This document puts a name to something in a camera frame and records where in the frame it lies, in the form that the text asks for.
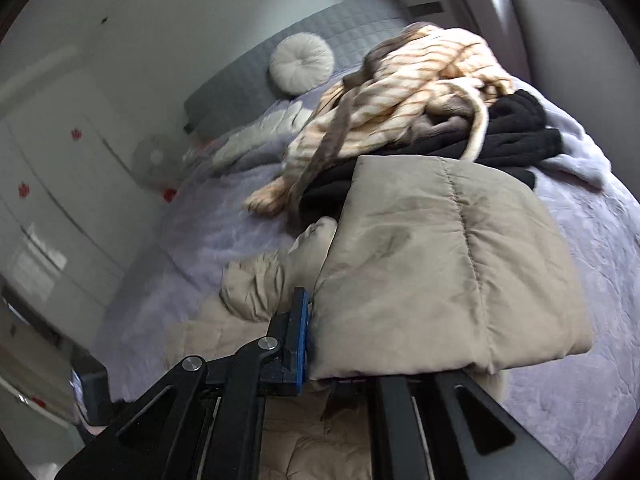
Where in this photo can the white dresser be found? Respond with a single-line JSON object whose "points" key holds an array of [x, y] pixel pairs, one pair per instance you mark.
{"points": [[35, 370]]}

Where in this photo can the grey quilted headboard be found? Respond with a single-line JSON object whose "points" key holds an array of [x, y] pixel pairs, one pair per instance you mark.
{"points": [[340, 30]]}

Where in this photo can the cream striped robe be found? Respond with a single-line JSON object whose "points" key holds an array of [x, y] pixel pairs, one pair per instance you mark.
{"points": [[400, 90]]}

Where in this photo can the white grey furry pillow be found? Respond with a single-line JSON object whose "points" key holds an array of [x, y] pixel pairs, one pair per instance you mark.
{"points": [[250, 140]]}

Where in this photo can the white wardrobe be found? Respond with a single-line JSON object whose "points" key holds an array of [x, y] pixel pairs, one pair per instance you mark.
{"points": [[60, 185]]}

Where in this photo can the grey wall panel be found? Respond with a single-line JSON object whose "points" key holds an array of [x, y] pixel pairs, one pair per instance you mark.
{"points": [[575, 40]]}

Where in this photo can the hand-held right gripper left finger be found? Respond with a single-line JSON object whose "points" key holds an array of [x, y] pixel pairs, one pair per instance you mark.
{"points": [[300, 340]]}

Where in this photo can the black garment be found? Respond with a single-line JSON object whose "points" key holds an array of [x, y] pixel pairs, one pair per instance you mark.
{"points": [[515, 130]]}

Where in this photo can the lavender bed blanket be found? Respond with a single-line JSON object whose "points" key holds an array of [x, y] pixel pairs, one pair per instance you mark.
{"points": [[575, 260]]}

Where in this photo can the beige puffer jacket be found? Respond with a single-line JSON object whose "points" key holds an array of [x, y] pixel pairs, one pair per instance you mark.
{"points": [[425, 260]]}

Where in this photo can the red flower sticker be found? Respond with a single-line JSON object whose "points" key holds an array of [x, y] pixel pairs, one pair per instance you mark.
{"points": [[76, 134], [23, 189]]}

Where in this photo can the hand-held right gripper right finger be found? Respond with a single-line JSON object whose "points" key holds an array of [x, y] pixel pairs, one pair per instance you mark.
{"points": [[395, 415]]}

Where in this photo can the round white cushion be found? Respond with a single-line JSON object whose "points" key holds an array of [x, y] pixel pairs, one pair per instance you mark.
{"points": [[301, 64]]}

